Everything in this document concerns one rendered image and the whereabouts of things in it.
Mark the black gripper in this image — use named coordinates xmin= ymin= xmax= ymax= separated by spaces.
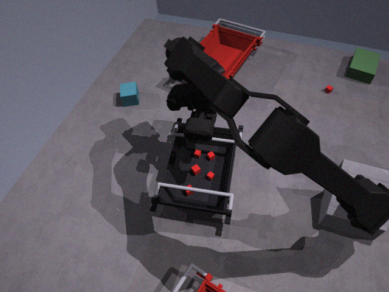
xmin=184 ymin=85 xmax=217 ymax=142

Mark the green cube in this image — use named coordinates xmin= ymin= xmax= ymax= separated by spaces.
xmin=346 ymin=48 xmax=380 ymax=85

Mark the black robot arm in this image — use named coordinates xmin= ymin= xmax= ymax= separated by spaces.
xmin=164 ymin=36 xmax=389 ymax=235

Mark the teal cube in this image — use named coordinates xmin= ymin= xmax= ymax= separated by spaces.
xmin=120 ymin=82 xmax=139 ymax=106

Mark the red plastic tray with grey wire bars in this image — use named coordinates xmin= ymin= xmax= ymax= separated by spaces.
xmin=173 ymin=263 xmax=226 ymax=292

